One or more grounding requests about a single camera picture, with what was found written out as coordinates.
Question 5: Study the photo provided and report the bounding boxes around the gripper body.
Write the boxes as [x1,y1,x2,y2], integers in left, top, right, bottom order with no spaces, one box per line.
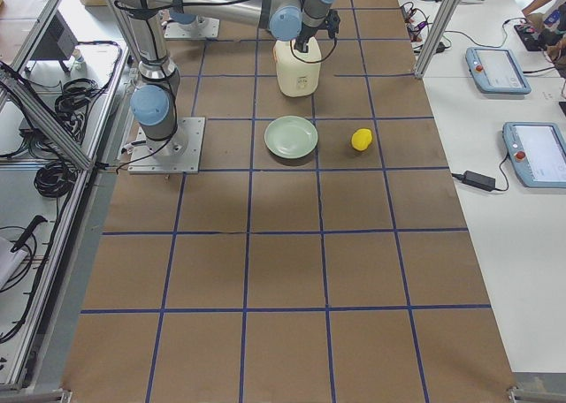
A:
[294,22,318,53]

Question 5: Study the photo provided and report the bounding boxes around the white rice cooker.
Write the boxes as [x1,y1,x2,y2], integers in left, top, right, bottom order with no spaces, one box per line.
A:
[273,37,321,97]

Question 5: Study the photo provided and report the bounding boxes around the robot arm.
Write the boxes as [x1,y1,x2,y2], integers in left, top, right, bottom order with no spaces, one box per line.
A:
[169,10,209,32]
[113,0,340,157]

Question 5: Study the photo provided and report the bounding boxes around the green plate near lemon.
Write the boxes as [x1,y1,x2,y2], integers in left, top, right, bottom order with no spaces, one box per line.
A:
[264,116,318,159]

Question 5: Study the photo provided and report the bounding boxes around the yellow toy lemon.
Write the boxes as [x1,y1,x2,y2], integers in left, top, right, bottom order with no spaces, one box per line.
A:
[350,128,373,152]

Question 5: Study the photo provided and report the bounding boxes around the teach pendant far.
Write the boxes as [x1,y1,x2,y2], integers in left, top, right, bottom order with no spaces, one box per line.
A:
[465,47,532,95]

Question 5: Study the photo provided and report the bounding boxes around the teach pendant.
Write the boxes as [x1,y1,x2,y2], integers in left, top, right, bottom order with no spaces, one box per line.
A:
[465,47,532,95]
[502,122,565,189]

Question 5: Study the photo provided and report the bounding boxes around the black power adapter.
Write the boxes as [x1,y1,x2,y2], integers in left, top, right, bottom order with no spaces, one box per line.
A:
[462,171,496,192]

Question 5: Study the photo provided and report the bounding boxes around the grey control box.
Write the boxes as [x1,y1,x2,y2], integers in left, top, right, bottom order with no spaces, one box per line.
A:
[30,11,78,72]

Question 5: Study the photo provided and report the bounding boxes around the teach pendant near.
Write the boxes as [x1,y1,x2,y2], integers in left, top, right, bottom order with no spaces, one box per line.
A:
[502,122,565,189]

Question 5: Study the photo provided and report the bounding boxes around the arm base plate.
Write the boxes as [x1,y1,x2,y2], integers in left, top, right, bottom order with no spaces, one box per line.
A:
[126,117,205,174]
[164,17,220,41]

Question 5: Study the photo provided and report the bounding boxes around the aluminium frame post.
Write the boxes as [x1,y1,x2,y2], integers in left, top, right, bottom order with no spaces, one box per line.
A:
[414,0,460,79]

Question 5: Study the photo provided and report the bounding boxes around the coiled black cables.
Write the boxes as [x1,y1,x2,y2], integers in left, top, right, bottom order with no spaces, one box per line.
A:
[53,78,105,133]

